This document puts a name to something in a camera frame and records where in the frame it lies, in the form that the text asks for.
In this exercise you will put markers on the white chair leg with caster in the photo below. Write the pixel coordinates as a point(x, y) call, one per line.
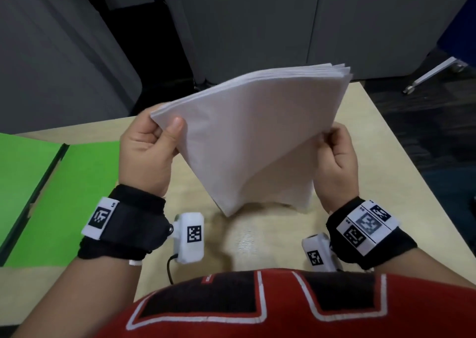
point(433, 74)

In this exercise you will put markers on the person's right forearm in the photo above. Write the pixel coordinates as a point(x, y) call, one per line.
point(424, 267)

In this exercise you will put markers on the stack of white paper sheets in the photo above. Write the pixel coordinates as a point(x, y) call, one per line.
point(256, 133)

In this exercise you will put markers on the green open folder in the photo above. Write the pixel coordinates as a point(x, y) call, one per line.
point(74, 207)

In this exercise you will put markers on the person's left thumb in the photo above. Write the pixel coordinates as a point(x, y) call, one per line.
point(173, 135)

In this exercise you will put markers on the black wrist band triple marker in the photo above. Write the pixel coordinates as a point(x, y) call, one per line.
point(368, 233)

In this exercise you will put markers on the person's left hand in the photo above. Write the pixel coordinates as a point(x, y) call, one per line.
point(143, 159)

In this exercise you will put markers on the blue chair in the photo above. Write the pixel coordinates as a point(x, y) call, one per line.
point(461, 33)

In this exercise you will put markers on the grey cabinet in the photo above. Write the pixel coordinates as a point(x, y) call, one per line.
point(297, 21)

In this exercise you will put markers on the grey partition panel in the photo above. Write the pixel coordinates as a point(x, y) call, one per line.
point(48, 59)

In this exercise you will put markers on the black wrist band single marker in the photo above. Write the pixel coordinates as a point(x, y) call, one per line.
point(130, 222)

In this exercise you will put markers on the red black white shirt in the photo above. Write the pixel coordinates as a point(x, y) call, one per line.
point(282, 308)

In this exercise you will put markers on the person's right hand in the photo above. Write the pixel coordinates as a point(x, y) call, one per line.
point(338, 174)

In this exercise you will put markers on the person's right thumb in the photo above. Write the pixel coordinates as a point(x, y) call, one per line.
point(324, 146)

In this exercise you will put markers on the person's left forearm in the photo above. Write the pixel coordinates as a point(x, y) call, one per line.
point(81, 297)

